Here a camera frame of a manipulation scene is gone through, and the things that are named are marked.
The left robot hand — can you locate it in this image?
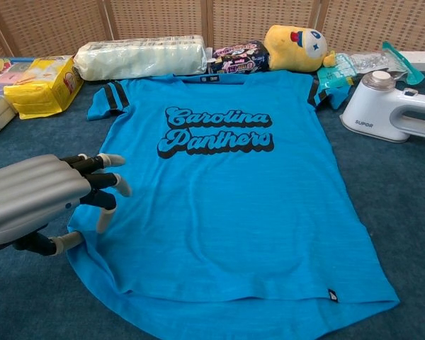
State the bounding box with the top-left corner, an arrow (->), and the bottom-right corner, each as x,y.
0,152 -> 132,256

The blue Carolina Panthers T-shirt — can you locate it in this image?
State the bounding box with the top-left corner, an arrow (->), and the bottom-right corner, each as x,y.
66,69 -> 401,340

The white handheld garment steamer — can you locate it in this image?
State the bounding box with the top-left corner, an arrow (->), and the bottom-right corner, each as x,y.
339,69 -> 425,143

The yellow biscuit bag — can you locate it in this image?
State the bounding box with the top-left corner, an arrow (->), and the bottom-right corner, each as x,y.
3,55 -> 84,120

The dark teal carpet cover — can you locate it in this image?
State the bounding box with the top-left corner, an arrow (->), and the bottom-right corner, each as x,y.
0,70 -> 425,340

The rattan folding screen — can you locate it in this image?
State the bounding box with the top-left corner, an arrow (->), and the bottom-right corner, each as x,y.
0,0 -> 425,60

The white tissue roll pack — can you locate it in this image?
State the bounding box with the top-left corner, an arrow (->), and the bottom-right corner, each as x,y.
73,34 -> 208,81

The dark purple snack package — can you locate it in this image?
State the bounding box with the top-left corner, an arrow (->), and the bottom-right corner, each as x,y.
208,40 -> 270,75

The yellow plush toy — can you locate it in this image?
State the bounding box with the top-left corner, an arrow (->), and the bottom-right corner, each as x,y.
263,24 -> 337,74

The mint green snack bag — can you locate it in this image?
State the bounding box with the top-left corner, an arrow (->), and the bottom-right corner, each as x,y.
317,52 -> 357,89

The clear teal-edged plastic bag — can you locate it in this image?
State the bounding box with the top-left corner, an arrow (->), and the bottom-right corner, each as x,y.
346,41 -> 425,86

